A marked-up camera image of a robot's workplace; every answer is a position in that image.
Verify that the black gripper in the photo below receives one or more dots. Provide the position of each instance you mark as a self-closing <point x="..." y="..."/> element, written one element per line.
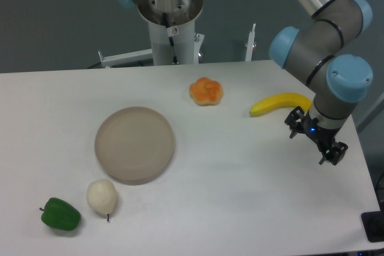
<point x="320" y="130"/>

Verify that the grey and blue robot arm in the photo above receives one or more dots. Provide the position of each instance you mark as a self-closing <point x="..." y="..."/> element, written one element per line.
<point x="312" y="56"/>

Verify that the yellow banana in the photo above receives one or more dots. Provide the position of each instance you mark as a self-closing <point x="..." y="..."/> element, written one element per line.
<point x="278" y="101"/>

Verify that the black device at table edge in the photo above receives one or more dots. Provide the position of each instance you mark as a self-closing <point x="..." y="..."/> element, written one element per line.
<point x="373" y="225"/>

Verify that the orange flower-shaped bread roll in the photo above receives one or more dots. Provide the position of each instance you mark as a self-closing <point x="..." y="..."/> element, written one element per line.
<point x="206" y="92"/>

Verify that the beige round plate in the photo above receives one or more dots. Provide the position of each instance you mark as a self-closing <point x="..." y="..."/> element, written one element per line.
<point x="134" y="145"/>

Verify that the white horizontal support beam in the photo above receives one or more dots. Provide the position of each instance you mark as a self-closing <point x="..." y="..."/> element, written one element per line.
<point x="125" y="58"/>

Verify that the white pear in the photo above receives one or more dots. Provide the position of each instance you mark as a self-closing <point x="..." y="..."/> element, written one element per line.
<point x="101" y="196"/>

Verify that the green bell pepper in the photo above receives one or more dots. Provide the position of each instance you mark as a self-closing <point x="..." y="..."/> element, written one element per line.
<point x="59" y="214"/>

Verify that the white metal bracket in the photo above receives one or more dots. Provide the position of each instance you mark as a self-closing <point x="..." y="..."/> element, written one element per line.
<point x="251" y="43"/>

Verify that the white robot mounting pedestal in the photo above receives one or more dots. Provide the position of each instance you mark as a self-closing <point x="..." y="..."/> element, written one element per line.
<point x="172" y="30"/>

